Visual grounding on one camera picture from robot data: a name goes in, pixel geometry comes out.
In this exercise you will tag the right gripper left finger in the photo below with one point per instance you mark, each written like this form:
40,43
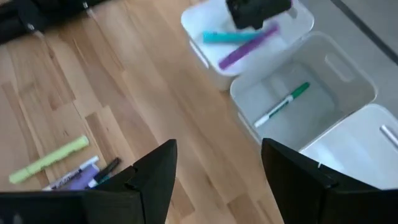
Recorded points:
124,205

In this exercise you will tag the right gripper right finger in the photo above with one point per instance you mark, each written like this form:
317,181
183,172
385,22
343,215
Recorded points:
326,202

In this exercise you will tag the teal highlighter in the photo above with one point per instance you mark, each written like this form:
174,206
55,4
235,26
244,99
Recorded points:
102,180
227,37

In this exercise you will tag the black-capped thin marker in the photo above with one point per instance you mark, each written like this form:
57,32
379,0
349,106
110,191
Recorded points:
109,169

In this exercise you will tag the violet highlighter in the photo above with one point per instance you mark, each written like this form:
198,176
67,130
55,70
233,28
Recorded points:
245,48

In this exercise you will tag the lavender Sharpie highlighter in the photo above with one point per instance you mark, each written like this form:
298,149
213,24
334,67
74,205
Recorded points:
81,182

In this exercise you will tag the magenta-capped thin marker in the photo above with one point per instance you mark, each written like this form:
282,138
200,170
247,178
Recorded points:
74,171

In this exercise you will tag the yellow-green Sharpie highlighter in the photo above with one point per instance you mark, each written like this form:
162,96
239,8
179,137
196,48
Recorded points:
49,158

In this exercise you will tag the green-capped thin white marker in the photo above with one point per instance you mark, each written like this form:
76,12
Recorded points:
280,105

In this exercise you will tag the white plastic bin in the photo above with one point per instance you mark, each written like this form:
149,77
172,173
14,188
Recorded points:
357,149
211,51
342,93

